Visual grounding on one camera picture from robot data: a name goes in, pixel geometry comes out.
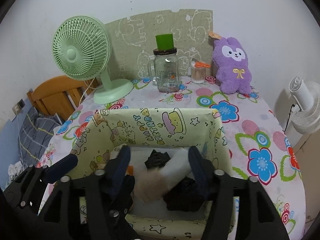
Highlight white foam pad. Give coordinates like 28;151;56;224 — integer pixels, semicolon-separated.
129;146;204;220

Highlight beige cloth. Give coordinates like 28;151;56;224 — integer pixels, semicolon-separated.
133;154;194;202

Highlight black plastic bag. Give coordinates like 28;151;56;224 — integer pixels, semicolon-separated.
144;150;171;170

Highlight blue plaid pillow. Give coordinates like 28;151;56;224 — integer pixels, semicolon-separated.
18;107;62;167

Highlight cartoon fabric storage box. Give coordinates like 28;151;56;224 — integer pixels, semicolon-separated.
69;108;232;239

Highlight floral tablecloth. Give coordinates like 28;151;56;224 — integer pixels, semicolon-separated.
37;76;306;239

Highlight wooden bed headboard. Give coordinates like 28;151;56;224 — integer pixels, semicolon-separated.
27;75;99;120

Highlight cotton swab jar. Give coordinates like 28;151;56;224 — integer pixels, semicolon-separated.
191;59;210;84

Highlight purple bunny plush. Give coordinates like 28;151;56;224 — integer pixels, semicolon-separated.
213;37;252;95

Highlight glass mason jar mug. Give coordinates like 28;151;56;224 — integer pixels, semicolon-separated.
148;47;180;93

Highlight white standing fan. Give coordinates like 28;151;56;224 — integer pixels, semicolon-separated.
274;76;319;145

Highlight green desk fan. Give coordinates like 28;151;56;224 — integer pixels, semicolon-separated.
52;16;133;105

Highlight green plastic cup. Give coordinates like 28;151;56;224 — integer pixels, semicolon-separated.
155;34;174;51

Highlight green cartoon cardboard panel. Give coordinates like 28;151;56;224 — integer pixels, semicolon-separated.
105;9;213;80

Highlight wall power socket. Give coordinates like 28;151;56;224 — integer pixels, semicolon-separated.
12;99;25;115

